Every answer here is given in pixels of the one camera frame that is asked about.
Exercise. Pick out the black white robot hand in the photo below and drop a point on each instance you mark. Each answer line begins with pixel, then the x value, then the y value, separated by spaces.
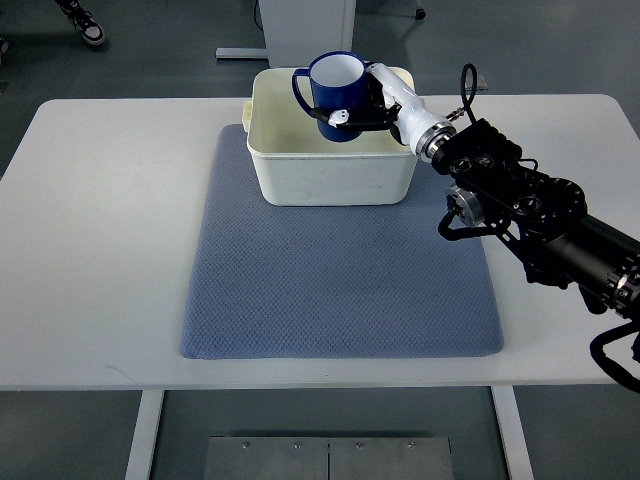
pixel 394 106

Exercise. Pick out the blue enamel mug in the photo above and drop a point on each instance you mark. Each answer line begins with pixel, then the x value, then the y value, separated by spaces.
pixel 337 80

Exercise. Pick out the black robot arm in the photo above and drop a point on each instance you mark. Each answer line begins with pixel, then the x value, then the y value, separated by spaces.
pixel 542 220

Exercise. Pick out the cream plastic box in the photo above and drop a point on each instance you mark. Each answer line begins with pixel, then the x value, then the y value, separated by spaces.
pixel 297 166

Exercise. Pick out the grey floor outlet plate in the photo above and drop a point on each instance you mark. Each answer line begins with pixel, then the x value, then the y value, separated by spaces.
pixel 481 84

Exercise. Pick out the black caster wheel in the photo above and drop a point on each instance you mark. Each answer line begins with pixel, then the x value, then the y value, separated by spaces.
pixel 420 12

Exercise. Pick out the blue textured mat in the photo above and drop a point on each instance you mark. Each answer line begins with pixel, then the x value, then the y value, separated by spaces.
pixel 332 282

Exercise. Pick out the person left leg sneaker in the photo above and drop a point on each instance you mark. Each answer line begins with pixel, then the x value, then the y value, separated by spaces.
pixel 83 22

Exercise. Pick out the white table right leg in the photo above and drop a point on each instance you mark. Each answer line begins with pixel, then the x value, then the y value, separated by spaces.
pixel 512 434

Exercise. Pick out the white table leg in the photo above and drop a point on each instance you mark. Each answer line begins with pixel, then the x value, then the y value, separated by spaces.
pixel 144 438
pixel 512 434

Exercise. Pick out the white table left leg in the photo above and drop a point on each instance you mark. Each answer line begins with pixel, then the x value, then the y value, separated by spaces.
pixel 144 438

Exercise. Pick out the white pedestal column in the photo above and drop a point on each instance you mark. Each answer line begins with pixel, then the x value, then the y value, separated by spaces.
pixel 296 32

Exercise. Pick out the grey metal base plate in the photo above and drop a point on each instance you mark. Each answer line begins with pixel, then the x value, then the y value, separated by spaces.
pixel 328 458

